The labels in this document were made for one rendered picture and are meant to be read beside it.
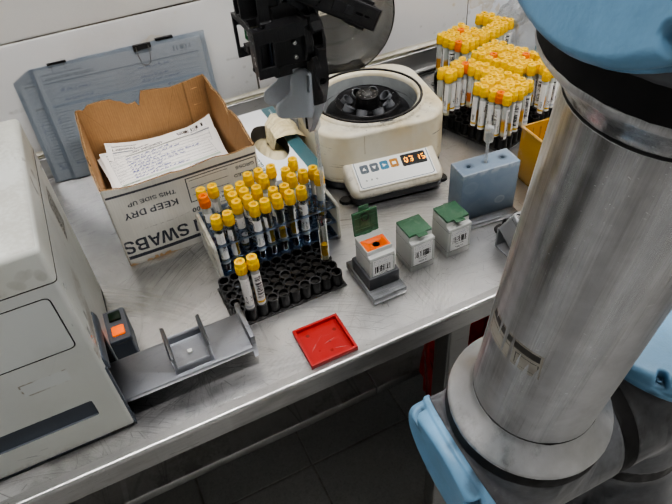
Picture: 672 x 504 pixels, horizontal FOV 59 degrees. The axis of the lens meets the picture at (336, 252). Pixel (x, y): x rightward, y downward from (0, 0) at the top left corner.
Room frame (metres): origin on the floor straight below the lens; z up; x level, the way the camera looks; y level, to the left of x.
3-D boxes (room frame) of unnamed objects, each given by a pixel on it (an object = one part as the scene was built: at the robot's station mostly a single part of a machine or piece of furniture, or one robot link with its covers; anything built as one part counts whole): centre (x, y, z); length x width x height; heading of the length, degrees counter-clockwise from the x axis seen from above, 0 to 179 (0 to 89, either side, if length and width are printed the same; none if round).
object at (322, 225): (0.66, 0.02, 0.93); 0.01 x 0.01 x 0.10
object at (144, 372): (0.48, 0.22, 0.92); 0.21 x 0.07 x 0.05; 112
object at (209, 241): (0.73, 0.10, 0.91); 0.20 x 0.10 x 0.07; 112
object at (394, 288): (0.62, -0.06, 0.89); 0.09 x 0.05 x 0.04; 22
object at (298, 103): (0.64, 0.03, 1.17); 0.06 x 0.03 x 0.09; 113
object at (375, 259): (0.62, -0.06, 0.92); 0.05 x 0.04 x 0.06; 22
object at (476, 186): (0.76, -0.25, 0.92); 0.10 x 0.07 x 0.10; 107
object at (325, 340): (0.52, 0.03, 0.88); 0.07 x 0.07 x 0.01; 22
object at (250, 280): (0.63, 0.09, 0.93); 0.17 x 0.09 x 0.11; 113
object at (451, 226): (0.69, -0.18, 0.91); 0.05 x 0.04 x 0.07; 22
